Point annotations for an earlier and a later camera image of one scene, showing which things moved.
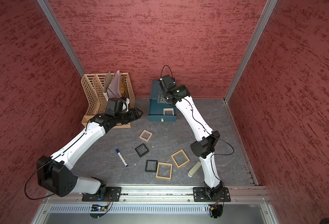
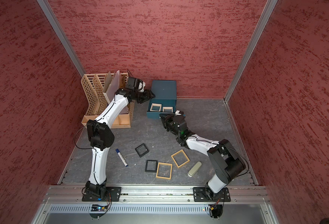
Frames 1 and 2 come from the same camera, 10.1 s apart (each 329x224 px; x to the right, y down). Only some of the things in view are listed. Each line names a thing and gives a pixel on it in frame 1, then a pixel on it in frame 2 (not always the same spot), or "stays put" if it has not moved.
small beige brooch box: [168, 111] stays put
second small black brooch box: [151, 166] stays put
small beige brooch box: [146, 136] → [156, 107]
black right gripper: [162, 97] → [166, 120]
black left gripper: [132, 115] → [148, 95]
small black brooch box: [141, 150] stays put
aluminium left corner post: [53, 20] stays put
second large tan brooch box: [164, 170] stays put
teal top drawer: [155, 111] stays put
